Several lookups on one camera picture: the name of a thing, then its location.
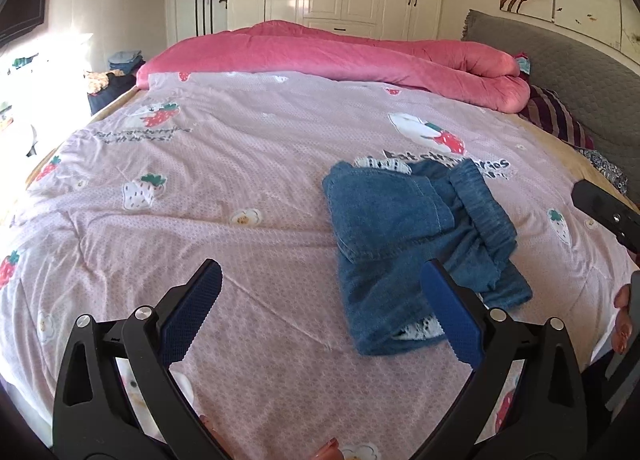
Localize person's left hand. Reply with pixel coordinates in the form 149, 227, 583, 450
199, 414, 344, 460

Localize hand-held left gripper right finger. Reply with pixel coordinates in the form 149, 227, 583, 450
415, 260, 588, 460

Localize dark floral patterned cloth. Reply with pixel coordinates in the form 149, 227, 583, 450
580, 147, 629, 192

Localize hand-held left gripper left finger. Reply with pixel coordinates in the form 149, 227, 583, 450
52, 259, 223, 460

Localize striped maroon pillow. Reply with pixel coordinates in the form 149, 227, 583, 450
517, 84, 596, 150

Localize orange patterned cloth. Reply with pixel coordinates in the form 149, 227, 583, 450
83, 70, 109, 94

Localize blue denim pants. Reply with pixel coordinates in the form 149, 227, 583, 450
322, 159, 533, 357

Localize black wall television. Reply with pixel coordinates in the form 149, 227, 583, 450
0, 0, 54, 48

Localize pink strawberry printed blanket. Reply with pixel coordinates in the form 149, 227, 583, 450
0, 70, 637, 460

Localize person's right hand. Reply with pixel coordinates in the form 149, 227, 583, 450
614, 284, 635, 355

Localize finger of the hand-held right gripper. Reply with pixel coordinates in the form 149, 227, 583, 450
571, 179, 640, 255

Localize stack of folded clothes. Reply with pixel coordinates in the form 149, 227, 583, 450
109, 49, 146, 76

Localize pink plush comforter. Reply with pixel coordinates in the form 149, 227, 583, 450
136, 20, 531, 114

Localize grey quilted headboard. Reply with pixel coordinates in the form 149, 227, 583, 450
460, 9, 640, 213

